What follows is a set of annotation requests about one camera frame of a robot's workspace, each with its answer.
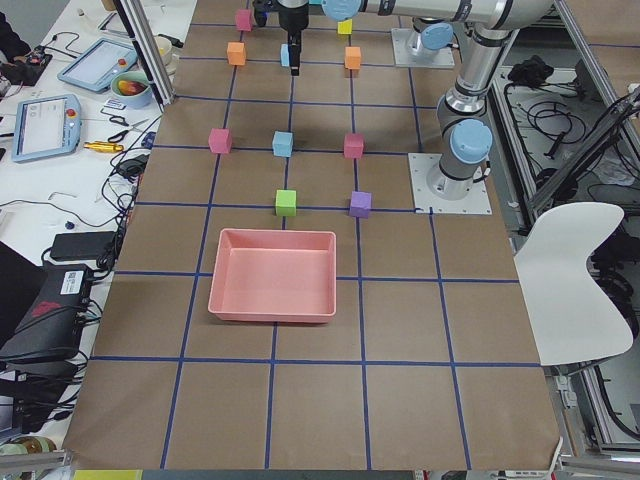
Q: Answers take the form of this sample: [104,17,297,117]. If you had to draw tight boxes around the green block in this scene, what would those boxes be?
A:
[275,189,297,217]

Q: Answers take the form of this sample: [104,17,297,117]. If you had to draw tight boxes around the pink plastic bin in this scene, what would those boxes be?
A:
[208,228,337,323]

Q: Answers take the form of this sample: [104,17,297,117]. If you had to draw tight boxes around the light blue block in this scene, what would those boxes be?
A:
[280,43,290,68]
[272,131,293,158]

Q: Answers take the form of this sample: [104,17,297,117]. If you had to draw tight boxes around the orange block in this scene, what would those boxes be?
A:
[226,42,247,66]
[344,46,362,71]

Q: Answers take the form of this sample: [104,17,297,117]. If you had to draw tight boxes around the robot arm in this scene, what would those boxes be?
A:
[321,0,551,201]

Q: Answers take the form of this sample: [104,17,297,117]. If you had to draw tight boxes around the dark pink block near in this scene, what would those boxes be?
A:
[343,133,364,159]

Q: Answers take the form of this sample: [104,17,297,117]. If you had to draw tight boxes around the orange block near right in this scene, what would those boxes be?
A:
[344,46,362,71]

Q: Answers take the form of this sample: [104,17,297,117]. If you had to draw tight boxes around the black power adapter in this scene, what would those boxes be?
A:
[49,231,115,261]

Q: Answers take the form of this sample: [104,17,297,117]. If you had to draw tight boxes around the black handled scissors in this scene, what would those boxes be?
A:
[107,119,146,144]

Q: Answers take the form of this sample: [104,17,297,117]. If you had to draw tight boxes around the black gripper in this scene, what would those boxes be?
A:
[277,0,309,76]

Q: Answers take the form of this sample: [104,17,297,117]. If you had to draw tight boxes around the beige bowl with lemon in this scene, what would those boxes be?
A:
[154,35,173,65]

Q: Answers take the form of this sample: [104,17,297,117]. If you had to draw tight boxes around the white chair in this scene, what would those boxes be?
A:
[514,202,633,366]

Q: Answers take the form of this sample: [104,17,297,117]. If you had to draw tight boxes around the pink block far right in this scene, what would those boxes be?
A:
[235,9,253,32]

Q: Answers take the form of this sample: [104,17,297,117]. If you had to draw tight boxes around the blue teach pendant near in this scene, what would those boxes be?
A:
[11,94,82,163]

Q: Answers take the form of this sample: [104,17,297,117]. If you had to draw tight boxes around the brass cylinder tool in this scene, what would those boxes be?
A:
[83,141,124,154]

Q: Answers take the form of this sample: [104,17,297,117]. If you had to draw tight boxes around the purple block left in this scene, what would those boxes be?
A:
[349,191,372,219]

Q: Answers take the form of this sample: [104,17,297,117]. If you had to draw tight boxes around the blue teach pendant far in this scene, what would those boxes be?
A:
[57,38,138,92]

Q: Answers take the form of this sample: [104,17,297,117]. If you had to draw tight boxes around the aluminium frame post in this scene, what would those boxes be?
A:
[116,0,175,108]

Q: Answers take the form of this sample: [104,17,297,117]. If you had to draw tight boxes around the yellow block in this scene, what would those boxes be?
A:
[337,19,353,35]

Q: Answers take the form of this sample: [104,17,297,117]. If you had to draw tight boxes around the blue teach pendant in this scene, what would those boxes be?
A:
[57,38,138,92]
[11,94,82,163]

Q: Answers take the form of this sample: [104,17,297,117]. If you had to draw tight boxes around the orange block far right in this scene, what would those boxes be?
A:
[226,42,247,66]

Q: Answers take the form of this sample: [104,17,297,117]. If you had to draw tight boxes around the black computer box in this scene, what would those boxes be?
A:
[1,264,92,364]

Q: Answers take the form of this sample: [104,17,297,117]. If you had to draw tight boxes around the blue bowl with fruit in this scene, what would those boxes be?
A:
[111,71,153,109]

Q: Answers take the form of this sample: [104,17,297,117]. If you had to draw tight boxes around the pink block far left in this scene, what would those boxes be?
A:
[208,128,233,154]

